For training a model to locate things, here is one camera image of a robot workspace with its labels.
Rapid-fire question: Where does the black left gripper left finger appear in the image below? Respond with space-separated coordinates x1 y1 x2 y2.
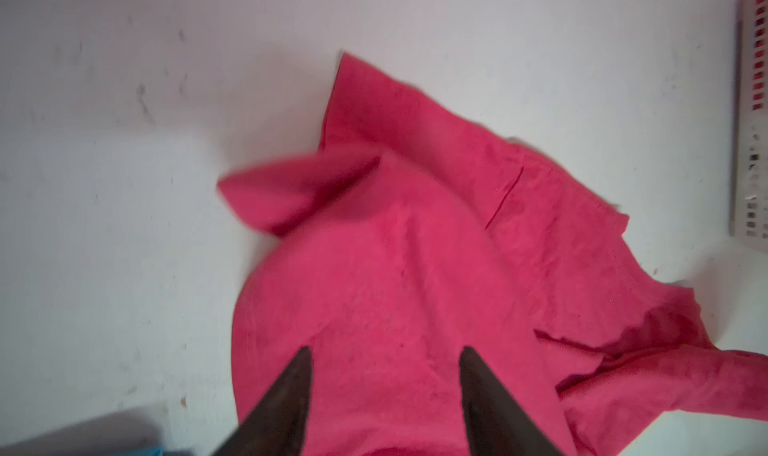
214 346 312 456

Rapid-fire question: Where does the magenta t shirt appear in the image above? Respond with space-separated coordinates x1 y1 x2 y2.
218 54 767 455

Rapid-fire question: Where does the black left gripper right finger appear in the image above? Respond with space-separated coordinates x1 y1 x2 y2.
459 346 562 456

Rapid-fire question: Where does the white plastic laundry basket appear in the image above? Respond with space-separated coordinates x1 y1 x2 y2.
730 0 767 252

